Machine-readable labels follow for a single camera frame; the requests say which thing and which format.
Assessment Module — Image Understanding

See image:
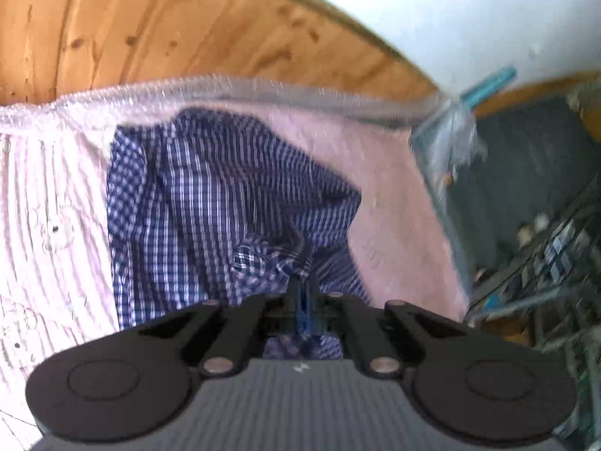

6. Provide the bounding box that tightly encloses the wooden headboard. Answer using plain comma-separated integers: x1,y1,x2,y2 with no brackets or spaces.
0,0,439,106

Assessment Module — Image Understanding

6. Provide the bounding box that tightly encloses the blue checked shirt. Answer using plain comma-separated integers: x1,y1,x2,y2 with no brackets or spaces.
107,108,376,360

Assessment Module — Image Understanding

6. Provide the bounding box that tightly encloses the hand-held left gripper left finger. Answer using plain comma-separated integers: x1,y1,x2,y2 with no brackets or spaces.
138,275,306,379

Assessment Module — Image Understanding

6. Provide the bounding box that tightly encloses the pink bear print quilt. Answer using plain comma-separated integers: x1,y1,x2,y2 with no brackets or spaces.
0,98,470,451

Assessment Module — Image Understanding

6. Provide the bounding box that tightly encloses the translucent mosquito net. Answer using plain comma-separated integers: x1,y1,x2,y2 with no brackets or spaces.
0,73,480,189

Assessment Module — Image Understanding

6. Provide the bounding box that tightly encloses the teal rod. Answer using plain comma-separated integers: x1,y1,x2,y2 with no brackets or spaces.
461,67,518,108

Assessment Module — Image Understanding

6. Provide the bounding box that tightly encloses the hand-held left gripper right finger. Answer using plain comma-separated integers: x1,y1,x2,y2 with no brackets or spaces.
305,278,467,380

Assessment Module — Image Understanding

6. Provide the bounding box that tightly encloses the cluttered dark shelf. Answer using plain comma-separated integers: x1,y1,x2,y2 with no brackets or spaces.
462,73,601,451

